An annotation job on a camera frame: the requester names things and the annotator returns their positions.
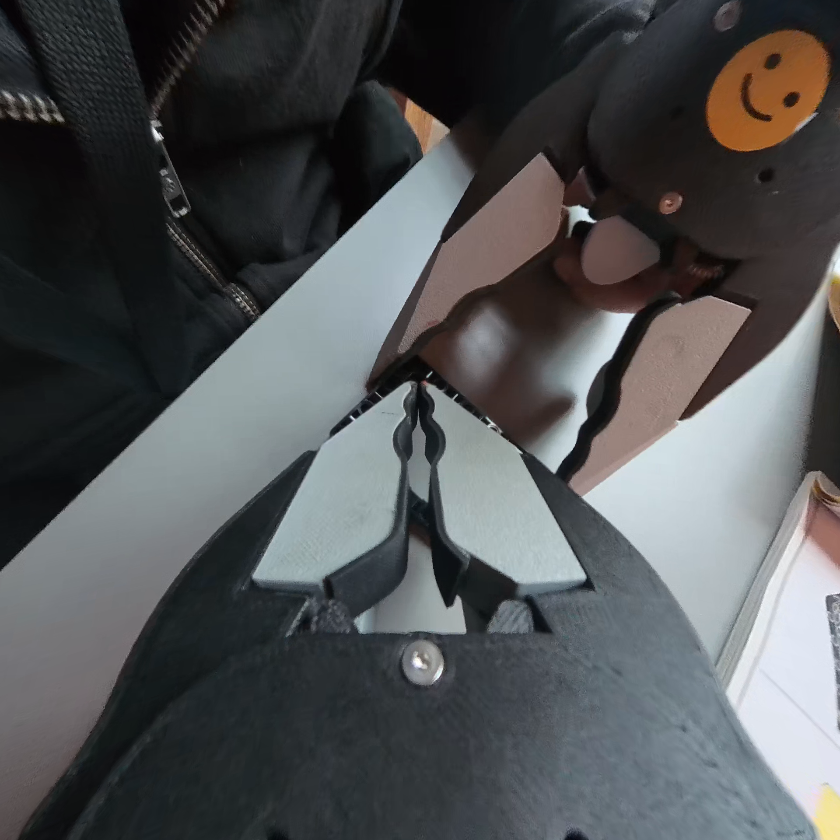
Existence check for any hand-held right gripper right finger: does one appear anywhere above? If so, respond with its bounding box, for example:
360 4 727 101
419 384 588 621

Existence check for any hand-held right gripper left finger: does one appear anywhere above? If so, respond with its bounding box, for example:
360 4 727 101
252 382 420 619

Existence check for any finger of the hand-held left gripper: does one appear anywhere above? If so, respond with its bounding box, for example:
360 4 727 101
556 294 753 497
366 152 571 395

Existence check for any black rectangular lego frame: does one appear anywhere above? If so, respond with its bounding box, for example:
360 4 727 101
328 371 526 454

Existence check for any person's left forearm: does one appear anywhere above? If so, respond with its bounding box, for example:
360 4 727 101
384 0 657 142

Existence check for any lego instruction booklet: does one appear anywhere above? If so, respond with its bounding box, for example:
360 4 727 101
714 471 840 840

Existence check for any person's left hand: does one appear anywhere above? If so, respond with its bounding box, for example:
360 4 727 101
553 248 665 314

